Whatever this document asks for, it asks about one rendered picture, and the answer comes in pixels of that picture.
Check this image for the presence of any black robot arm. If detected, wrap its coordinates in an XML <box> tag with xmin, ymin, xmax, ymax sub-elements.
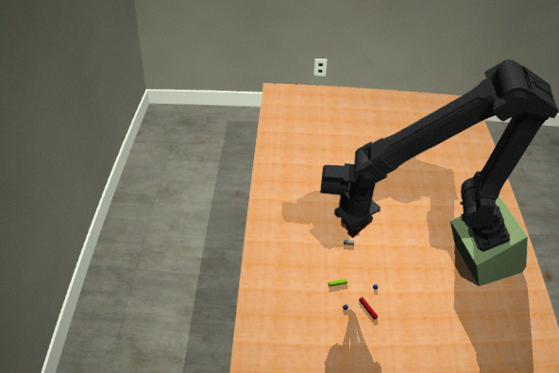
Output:
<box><xmin>320</xmin><ymin>59</ymin><xmax>559</xmax><ymax>251</ymax></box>

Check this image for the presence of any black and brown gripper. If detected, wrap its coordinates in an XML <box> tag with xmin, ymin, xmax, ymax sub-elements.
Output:
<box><xmin>334</xmin><ymin>194</ymin><xmax>381</xmax><ymax>237</ymax></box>

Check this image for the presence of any red rod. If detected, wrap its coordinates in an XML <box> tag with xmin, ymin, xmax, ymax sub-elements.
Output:
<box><xmin>359</xmin><ymin>297</ymin><xmax>378</xmax><ymax>320</ymax></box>

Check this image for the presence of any lime green rod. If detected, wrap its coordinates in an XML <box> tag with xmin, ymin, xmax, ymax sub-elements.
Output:
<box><xmin>329</xmin><ymin>279</ymin><xmax>347</xmax><ymax>287</ymax></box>

